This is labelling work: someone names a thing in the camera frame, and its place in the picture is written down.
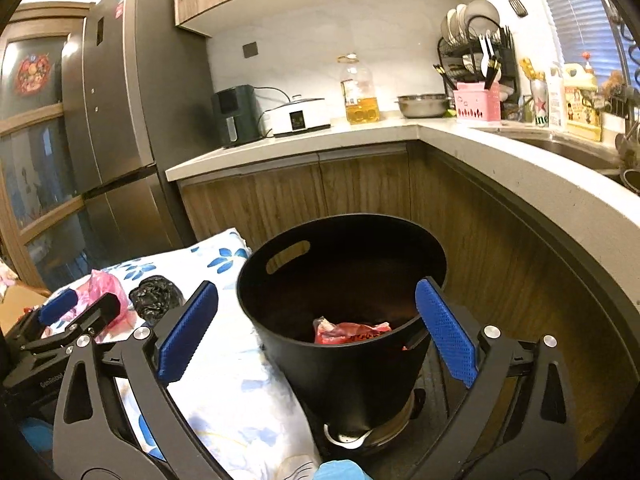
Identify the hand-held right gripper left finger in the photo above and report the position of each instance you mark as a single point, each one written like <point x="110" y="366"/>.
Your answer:
<point x="185" y="332"/>

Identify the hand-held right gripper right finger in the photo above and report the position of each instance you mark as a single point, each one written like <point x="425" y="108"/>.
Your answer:
<point x="447" y="332"/>

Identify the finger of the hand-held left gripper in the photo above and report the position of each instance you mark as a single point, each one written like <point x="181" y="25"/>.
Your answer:
<point x="57" y="306"/>
<point x="107" y="310"/>

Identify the pink plastic bag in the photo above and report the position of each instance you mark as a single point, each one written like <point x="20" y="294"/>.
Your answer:
<point x="107" y="282"/>

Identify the balled black plastic bag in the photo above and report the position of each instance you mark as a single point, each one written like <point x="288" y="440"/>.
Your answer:
<point x="155" y="295"/>

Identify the clear red-printed plastic bag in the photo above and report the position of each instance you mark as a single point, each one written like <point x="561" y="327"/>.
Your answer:
<point x="350" y="332"/>

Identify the black round bin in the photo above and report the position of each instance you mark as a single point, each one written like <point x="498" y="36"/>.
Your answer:
<point x="340" y="380"/>

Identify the person's left hand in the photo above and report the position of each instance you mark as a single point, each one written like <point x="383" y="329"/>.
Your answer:
<point x="37" y="430"/>

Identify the person's right hand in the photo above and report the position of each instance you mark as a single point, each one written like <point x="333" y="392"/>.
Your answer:
<point x="340" y="472"/>

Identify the wooden chair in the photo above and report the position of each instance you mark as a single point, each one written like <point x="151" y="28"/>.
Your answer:
<point x="22" y="305"/>

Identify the blue floral blanket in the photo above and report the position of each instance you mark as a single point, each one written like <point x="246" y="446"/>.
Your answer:
<point x="225" y="400"/>

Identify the wooden glass door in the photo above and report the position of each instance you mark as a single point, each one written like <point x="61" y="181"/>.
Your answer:
<point x="30" y="160"/>

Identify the grey refrigerator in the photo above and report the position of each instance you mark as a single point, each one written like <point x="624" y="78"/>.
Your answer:
<point x="130" y="110"/>

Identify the steel sink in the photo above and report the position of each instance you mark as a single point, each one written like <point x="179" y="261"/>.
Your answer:
<point x="565" y="147"/>

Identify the black air fryer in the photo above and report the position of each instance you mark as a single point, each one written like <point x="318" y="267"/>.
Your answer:
<point x="235" y="115"/>

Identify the steel bowl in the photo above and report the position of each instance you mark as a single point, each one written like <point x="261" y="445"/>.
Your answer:
<point x="424" y="106"/>

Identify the pink utensil holder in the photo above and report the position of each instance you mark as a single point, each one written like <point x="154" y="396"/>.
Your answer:
<point x="477" y="105"/>

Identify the red round door decoration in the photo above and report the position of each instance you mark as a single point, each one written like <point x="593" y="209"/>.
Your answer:
<point x="32" y="75"/>

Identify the steel cup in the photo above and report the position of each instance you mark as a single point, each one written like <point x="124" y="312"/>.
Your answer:
<point x="632" y="180"/>

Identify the white rice cooker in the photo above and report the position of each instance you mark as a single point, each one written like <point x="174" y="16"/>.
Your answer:
<point x="297" y="120"/>

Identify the cooking oil bottle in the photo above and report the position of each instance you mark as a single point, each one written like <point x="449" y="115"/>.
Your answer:
<point x="360" y="105"/>

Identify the silver green can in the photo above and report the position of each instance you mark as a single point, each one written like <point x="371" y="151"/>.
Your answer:
<point x="539" y="105"/>

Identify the white bottle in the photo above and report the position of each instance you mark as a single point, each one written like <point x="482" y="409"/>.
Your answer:
<point x="556" y="100"/>

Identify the yellow detergent bottle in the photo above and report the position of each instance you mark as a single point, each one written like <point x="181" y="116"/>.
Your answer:
<point x="582" y="110"/>

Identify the black dish rack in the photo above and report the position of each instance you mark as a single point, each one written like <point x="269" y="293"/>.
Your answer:
<point x="450" y="60"/>

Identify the large white plate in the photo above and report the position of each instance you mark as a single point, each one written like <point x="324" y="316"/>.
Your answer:
<point x="482" y="12"/>

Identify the steel faucet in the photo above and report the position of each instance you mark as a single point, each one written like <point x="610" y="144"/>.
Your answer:
<point x="627" y="60"/>

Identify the window blind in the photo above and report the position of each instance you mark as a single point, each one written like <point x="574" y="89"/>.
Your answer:
<point x="575" y="25"/>

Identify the dark wall socket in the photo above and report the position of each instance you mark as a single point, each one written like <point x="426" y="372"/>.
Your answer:
<point x="250" y="49"/>

